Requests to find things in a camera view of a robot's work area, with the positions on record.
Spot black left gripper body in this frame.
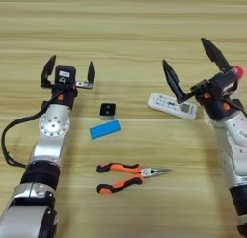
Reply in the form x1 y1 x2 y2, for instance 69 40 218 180
41 79 95 111

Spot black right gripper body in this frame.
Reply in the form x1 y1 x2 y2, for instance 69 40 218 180
183 77 246 122

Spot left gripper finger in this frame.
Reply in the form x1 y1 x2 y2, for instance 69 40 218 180
87 60 96 85
40 54 58 89

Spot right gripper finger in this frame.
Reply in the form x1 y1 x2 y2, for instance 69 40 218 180
200 37 233 74
161 59 190 105

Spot white remote control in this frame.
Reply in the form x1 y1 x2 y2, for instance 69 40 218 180
147 92 198 121

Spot orange black needle-nose pliers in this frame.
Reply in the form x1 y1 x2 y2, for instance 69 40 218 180
96 162 174 196

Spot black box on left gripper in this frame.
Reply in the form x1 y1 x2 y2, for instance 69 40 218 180
54 65 77 87

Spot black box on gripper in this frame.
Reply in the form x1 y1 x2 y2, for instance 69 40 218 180
212 68 241 95
54 65 77 87

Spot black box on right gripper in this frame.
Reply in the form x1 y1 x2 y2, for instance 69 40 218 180
212 68 241 95

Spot small black square box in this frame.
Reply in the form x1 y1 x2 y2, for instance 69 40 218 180
98 102 118 121

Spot blue rectangular block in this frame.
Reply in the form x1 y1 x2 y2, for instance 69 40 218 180
89 119 124 141

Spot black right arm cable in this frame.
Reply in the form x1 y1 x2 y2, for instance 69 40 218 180
233 98 247 119

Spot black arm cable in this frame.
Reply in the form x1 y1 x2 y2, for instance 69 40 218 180
0 98 57 170
233 98 247 119

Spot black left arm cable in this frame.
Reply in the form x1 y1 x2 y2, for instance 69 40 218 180
0 98 57 170

